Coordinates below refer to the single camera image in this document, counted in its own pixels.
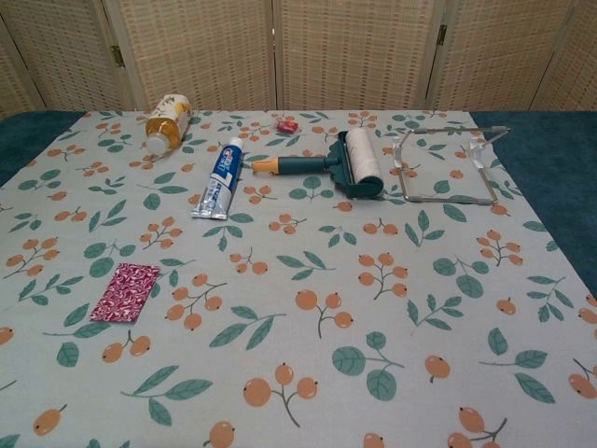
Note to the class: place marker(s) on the floral fruit print tablecloth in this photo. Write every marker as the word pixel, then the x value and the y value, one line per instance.
pixel 298 326

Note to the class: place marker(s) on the red patterned packet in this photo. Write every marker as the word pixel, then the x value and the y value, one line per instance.
pixel 123 291

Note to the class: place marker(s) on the blue white toothpaste tube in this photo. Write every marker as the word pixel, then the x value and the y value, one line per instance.
pixel 219 179

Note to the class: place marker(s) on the teal lint roller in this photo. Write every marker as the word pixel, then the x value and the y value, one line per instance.
pixel 359 158

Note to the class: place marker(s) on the small red wrapped candy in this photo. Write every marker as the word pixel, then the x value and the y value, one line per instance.
pixel 287 126

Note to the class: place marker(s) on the woven folding screen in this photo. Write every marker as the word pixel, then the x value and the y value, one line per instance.
pixel 233 46

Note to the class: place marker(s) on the amber tea bottle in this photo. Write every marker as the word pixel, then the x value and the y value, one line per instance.
pixel 168 123

